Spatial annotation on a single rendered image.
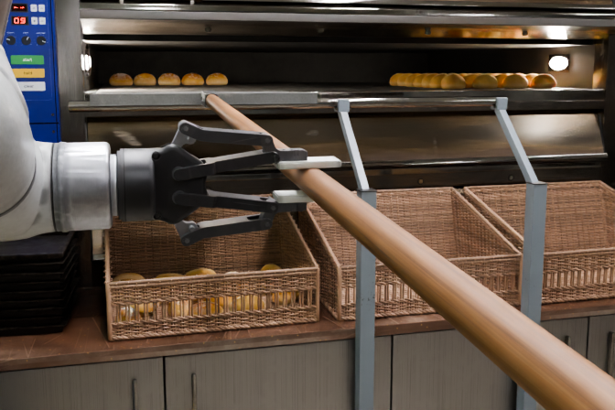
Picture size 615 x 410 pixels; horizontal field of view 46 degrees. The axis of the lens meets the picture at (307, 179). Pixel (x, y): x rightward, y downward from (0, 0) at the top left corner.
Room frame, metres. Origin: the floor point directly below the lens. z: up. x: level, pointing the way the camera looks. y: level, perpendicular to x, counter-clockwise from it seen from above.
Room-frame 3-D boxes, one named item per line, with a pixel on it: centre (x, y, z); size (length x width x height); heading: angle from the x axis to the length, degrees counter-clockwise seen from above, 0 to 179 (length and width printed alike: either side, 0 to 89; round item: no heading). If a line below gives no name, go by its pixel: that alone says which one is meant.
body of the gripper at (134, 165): (0.75, 0.15, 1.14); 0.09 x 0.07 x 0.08; 104
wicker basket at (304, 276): (2.04, 0.29, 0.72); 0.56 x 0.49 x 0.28; 105
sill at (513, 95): (2.46, -0.19, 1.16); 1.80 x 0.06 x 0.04; 104
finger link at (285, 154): (0.78, 0.03, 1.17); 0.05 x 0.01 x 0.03; 104
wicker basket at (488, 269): (2.18, -0.29, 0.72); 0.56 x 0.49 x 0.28; 104
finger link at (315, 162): (0.79, 0.00, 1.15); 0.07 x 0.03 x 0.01; 104
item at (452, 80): (3.00, -0.65, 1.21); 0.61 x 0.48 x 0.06; 14
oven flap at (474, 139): (2.43, -0.20, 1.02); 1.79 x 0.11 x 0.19; 104
